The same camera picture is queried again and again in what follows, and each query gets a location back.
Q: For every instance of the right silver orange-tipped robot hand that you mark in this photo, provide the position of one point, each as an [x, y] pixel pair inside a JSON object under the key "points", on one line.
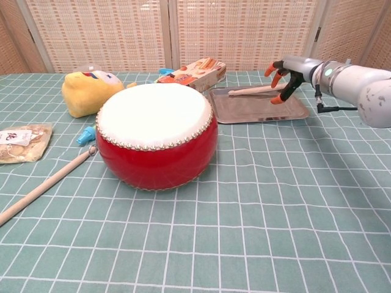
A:
{"points": [[301, 68]]}

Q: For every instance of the wooden drumstick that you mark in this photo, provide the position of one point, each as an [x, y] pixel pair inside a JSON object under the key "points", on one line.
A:
{"points": [[42, 189], [253, 89]]}

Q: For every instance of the silver metal tray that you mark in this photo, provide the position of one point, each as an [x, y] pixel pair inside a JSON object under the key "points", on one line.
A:
{"points": [[250, 108]]}

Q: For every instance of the red drum with white skin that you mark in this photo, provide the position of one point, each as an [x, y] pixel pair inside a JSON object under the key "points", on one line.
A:
{"points": [[156, 134]]}

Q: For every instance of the orange biscuit box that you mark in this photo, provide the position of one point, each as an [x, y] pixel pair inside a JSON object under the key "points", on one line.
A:
{"points": [[198, 74]]}

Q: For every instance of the green checkered tablecloth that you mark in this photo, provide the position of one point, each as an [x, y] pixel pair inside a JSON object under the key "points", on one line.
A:
{"points": [[214, 238]]}

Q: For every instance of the bamboo folding screen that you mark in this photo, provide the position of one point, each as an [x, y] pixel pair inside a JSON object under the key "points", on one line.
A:
{"points": [[100, 33]]}

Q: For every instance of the yellow plush toy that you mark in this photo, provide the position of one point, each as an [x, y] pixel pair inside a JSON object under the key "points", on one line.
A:
{"points": [[84, 94]]}

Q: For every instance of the clear bag of dried snacks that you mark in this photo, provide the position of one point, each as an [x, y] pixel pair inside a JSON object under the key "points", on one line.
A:
{"points": [[27, 146]]}

